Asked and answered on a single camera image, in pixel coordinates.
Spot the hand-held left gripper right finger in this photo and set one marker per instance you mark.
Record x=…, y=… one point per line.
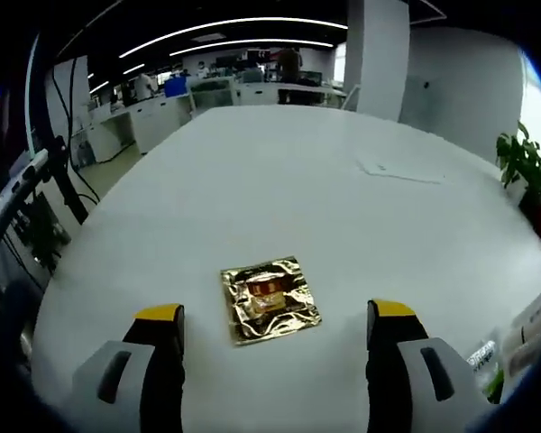
x=383, y=370

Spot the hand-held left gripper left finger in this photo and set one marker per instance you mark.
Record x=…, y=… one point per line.
x=162, y=370

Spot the gold foil skincare sachet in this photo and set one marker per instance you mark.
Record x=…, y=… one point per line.
x=270, y=297

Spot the large white skincare tube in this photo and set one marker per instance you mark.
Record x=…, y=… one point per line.
x=529, y=329

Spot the row of white office desks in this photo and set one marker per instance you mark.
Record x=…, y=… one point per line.
x=153, y=122

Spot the green potted plant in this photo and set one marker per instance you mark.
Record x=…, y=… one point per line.
x=525, y=158

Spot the blue box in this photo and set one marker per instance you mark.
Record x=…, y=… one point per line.
x=176, y=86

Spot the white square pillar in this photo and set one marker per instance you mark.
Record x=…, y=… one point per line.
x=376, y=58

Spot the thin ceiling light strip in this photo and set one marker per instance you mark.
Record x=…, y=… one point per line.
x=252, y=21
x=270, y=41

